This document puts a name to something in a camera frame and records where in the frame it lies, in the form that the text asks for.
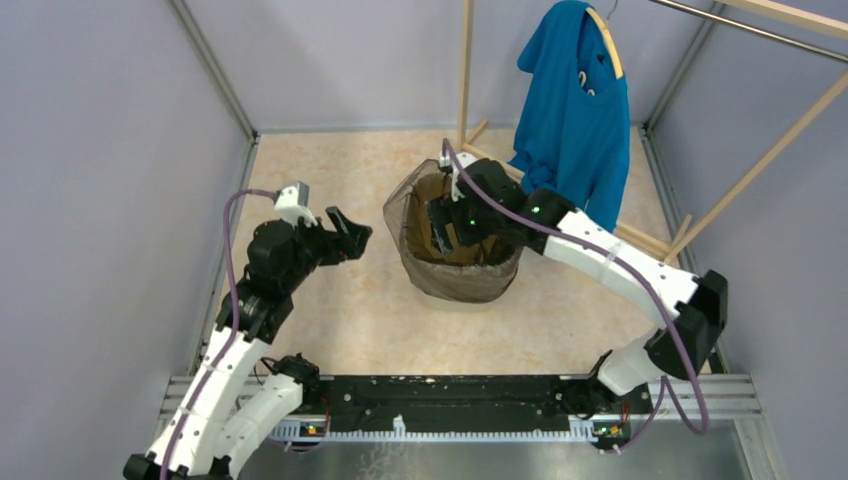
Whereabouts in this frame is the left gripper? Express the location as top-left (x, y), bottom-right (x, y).
top-left (284, 205), bottom-right (373, 291)

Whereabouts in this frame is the dark translucent trash bag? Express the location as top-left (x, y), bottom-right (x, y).
top-left (383, 159), bottom-right (522, 304)

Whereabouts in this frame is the cream plastic trash bin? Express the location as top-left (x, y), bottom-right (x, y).
top-left (416, 291), bottom-right (496, 313)

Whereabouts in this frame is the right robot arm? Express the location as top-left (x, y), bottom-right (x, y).
top-left (426, 155), bottom-right (729, 419)

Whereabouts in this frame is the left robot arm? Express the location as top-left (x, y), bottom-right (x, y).
top-left (123, 207), bottom-right (373, 479)

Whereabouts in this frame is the wooden clothes rack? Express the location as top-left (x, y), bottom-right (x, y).
top-left (457, 0), bottom-right (848, 263)

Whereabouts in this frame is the blue t-shirt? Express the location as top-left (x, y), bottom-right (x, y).
top-left (509, 1), bottom-right (630, 231)

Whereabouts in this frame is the wooden clothes hanger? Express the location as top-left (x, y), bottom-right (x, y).
top-left (586, 6), bottom-right (624, 79)

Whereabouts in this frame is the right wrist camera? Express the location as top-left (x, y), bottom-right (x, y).
top-left (438, 152), bottom-right (478, 202)

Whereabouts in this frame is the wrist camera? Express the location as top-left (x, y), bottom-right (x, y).
top-left (438, 152), bottom-right (478, 202)
top-left (274, 181), bottom-right (319, 228)

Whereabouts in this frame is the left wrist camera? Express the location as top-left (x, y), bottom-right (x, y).
top-left (274, 181), bottom-right (319, 228)

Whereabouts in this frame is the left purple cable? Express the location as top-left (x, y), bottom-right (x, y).
top-left (158, 188), bottom-right (327, 480)

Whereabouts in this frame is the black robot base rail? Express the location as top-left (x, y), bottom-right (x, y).
top-left (296, 375), bottom-right (653, 433)

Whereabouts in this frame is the white comb cable tray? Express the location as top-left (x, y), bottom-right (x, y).
top-left (268, 417), bottom-right (599, 444)

